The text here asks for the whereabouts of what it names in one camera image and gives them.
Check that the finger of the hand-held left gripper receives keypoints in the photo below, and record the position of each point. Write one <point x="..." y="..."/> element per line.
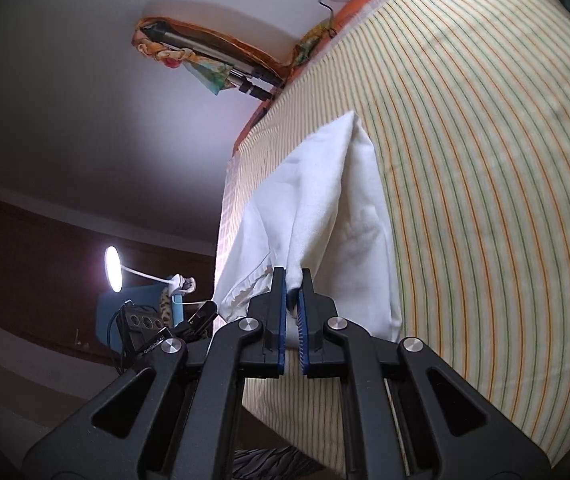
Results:
<point x="201" y="316"/>

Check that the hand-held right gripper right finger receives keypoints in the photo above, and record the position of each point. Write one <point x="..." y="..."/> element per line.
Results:
<point x="305" y="330"/>

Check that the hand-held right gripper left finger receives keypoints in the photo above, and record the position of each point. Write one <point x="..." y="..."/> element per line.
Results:
<point x="279" y="320"/>

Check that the white t-shirt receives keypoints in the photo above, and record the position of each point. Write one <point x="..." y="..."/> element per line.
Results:
<point x="325" y="210"/>

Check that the leopard print cloth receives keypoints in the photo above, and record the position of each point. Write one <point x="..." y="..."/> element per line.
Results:
<point x="166" y="310"/>

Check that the blue chair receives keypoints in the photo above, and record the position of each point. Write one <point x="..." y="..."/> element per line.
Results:
<point x="110" y="315"/>

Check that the white clip desk lamp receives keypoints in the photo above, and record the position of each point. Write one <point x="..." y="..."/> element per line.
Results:
<point x="113" y="270"/>

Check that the pink checkered blanket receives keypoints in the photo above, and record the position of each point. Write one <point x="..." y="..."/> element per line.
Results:
<point x="227" y="210"/>

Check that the dark zebra striped cloth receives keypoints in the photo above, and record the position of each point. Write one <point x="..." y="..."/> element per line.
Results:
<point x="270" y="465"/>

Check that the striped yellow bed sheet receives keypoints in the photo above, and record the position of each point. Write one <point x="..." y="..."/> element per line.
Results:
<point x="490" y="185"/>

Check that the colourful patterned scarf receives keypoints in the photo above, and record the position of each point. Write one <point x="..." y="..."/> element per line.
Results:
<point x="205" y="67"/>

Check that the folded silver tripod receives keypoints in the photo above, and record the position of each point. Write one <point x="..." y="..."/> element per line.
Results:
<point x="225" y="55"/>

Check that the orange cloth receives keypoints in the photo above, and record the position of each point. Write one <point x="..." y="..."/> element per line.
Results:
<point x="245" y="42"/>

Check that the green yellow patterned cloth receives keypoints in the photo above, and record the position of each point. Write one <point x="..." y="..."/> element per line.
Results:
<point x="312" y="45"/>

